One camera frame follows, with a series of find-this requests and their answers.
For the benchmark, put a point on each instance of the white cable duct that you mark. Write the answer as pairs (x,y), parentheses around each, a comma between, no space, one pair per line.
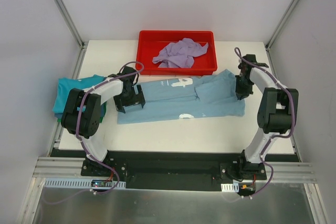
(230,188)
(79,183)

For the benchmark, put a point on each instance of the dark blue folded t-shirt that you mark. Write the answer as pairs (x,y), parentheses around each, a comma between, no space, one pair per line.
(59,115)

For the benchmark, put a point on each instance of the red plastic bin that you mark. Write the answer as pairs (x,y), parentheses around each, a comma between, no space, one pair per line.
(152,41)

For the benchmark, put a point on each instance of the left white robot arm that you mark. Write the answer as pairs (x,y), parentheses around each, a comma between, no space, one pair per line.
(82,112)

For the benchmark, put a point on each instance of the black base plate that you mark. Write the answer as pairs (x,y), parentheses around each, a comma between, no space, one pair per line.
(169,170)

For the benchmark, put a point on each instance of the aluminium front rail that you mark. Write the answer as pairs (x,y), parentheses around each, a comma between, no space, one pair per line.
(68,167)

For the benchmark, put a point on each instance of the left white cable duct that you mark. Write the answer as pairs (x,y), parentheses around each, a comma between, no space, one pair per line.
(79,183)

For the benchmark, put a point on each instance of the right aluminium frame post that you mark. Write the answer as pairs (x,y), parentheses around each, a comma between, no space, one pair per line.
(280,26)

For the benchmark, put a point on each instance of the right white cable duct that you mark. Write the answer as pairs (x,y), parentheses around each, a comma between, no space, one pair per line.
(230,188)

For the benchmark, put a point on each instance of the lavender t-shirt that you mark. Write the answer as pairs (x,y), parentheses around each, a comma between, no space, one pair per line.
(180,54)

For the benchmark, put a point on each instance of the light blue t-shirt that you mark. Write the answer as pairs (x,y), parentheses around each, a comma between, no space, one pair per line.
(186,98)

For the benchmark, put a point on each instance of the left aluminium frame post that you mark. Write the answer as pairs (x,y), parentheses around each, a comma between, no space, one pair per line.
(70,23)

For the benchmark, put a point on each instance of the aluminium frame post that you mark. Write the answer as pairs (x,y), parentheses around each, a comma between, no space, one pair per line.
(70,23)
(280,26)

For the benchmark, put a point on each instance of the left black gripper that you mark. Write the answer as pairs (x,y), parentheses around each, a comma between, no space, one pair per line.
(130,100)

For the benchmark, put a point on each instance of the teal folded t-shirt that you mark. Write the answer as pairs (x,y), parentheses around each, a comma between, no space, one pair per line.
(66,84)

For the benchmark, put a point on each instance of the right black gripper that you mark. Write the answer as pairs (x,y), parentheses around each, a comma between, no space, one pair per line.
(243,87)

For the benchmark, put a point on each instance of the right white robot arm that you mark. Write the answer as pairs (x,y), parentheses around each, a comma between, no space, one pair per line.
(276,116)

